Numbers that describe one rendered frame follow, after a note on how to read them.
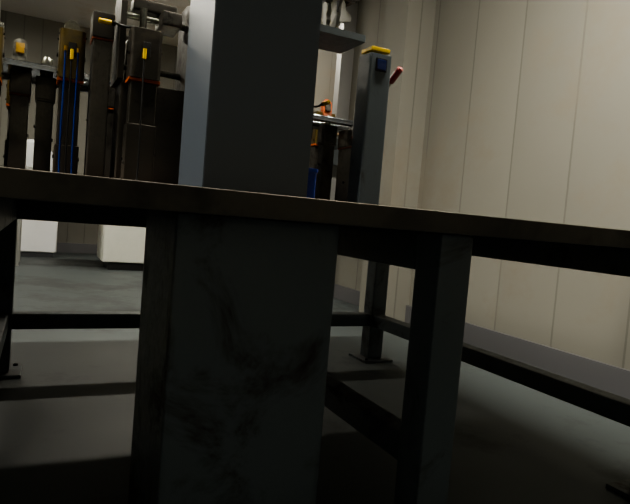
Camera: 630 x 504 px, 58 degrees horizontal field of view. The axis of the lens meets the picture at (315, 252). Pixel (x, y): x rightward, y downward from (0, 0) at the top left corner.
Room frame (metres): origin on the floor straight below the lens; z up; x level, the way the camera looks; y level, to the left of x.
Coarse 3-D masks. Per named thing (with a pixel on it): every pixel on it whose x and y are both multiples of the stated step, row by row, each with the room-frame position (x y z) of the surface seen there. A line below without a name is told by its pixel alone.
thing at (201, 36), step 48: (192, 0) 1.14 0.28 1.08; (240, 0) 1.00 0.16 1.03; (288, 0) 1.04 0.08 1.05; (192, 48) 1.11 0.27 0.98; (240, 48) 1.00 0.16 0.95; (288, 48) 1.04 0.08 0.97; (192, 96) 1.09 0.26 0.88; (240, 96) 1.00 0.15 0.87; (288, 96) 1.04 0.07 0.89; (192, 144) 1.06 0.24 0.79; (240, 144) 1.01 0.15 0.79; (288, 144) 1.05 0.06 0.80; (288, 192) 1.05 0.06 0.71
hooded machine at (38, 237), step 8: (32, 144) 6.24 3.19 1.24; (32, 152) 6.24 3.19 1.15; (32, 160) 6.24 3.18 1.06; (24, 224) 6.19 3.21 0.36; (32, 224) 6.23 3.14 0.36; (40, 224) 6.26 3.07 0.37; (48, 224) 6.30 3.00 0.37; (56, 224) 6.34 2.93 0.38; (24, 232) 6.19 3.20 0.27; (32, 232) 6.23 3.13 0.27; (40, 232) 6.27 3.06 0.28; (48, 232) 6.31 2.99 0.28; (56, 232) 6.35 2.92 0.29; (24, 240) 6.19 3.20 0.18; (32, 240) 6.23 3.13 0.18; (40, 240) 6.27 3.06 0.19; (48, 240) 6.31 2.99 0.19; (56, 240) 6.35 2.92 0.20; (24, 248) 6.19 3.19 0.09; (32, 248) 6.23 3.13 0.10; (40, 248) 6.27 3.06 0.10; (48, 248) 6.31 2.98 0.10; (32, 256) 6.27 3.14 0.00; (40, 256) 6.31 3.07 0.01; (48, 256) 6.35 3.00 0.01
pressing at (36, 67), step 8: (8, 64) 1.47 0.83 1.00; (16, 64) 1.43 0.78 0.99; (24, 64) 1.44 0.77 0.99; (32, 64) 1.44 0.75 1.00; (40, 64) 1.45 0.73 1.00; (8, 72) 1.57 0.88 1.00; (32, 72) 1.54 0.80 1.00; (40, 72) 1.54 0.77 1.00; (48, 72) 1.53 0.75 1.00; (32, 80) 1.63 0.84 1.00; (88, 80) 1.59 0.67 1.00; (88, 88) 1.68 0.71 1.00; (320, 120) 1.91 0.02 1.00; (328, 120) 1.84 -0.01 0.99; (336, 120) 1.86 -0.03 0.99; (344, 120) 1.87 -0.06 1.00; (352, 120) 1.89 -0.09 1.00; (344, 128) 2.03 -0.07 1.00
